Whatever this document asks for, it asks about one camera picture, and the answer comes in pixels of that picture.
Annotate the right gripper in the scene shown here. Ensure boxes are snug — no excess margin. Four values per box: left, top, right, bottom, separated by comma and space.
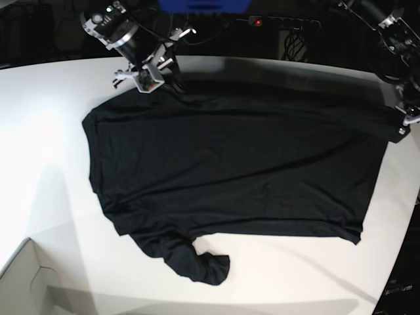
112, 27, 196, 94

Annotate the black power strip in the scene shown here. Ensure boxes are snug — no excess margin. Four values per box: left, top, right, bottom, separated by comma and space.
247, 15, 322, 30

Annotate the grey looped cable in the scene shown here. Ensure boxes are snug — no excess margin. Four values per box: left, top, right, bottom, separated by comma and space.
163, 12, 230, 51

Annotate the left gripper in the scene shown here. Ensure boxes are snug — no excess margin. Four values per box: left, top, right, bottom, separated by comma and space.
394, 85, 419, 135

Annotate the black cable bundle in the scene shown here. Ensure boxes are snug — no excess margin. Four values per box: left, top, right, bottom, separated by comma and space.
282, 29, 309, 63

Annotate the black t-shirt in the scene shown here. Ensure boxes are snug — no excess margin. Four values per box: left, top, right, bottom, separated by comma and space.
81, 79, 410, 286

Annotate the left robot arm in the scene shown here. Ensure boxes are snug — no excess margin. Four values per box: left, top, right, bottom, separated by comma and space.
337, 1, 419, 135

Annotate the blue bin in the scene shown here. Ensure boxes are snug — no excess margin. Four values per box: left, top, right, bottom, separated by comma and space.
158, 0, 251, 14

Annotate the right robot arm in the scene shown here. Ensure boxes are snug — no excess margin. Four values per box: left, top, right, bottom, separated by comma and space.
80, 1, 196, 94

